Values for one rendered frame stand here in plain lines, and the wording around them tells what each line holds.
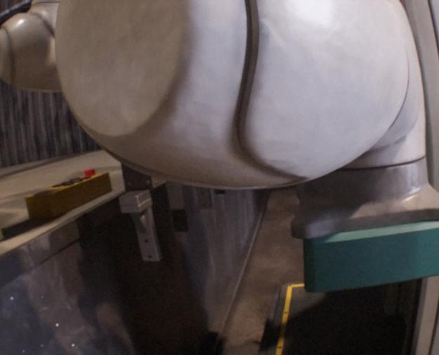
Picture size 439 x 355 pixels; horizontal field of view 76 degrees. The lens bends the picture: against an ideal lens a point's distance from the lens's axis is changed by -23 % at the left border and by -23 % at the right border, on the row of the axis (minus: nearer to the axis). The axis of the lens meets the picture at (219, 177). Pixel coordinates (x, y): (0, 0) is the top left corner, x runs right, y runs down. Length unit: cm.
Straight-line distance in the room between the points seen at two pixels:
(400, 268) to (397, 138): 13
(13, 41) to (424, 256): 49
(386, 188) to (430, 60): 23
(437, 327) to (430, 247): 30
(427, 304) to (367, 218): 30
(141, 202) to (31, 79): 22
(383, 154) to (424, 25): 25
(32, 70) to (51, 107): 491
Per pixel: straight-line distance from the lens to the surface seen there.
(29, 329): 53
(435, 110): 50
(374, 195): 33
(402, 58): 20
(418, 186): 36
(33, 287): 53
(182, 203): 60
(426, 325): 62
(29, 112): 564
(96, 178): 79
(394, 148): 33
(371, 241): 33
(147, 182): 48
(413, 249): 34
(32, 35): 41
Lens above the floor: 84
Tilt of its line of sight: 9 degrees down
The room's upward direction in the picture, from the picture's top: 8 degrees counter-clockwise
